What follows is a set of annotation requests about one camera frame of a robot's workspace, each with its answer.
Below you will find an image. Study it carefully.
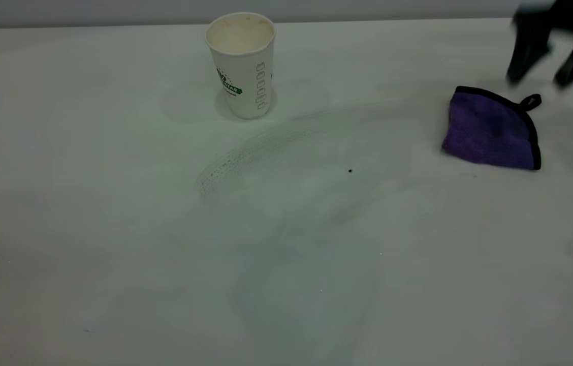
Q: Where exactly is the purple cloth with black trim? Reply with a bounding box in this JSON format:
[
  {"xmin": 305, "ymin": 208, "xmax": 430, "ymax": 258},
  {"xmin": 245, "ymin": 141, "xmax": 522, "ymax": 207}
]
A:
[{"xmin": 441, "ymin": 86, "xmax": 543, "ymax": 171}]

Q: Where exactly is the white paper coffee cup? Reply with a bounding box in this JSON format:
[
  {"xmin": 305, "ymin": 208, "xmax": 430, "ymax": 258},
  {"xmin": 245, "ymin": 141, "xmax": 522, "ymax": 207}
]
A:
[{"xmin": 205, "ymin": 12, "xmax": 277, "ymax": 120}]

